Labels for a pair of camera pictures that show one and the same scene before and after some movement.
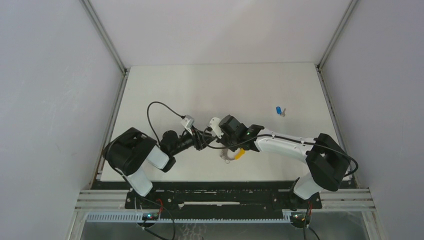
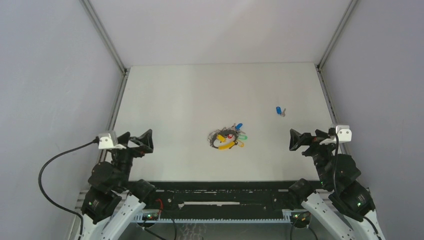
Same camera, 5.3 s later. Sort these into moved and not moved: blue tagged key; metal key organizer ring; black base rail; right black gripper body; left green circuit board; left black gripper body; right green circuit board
Moved: right black gripper body; left black gripper body; metal key organizer ring
Not moved: right green circuit board; left green circuit board; black base rail; blue tagged key
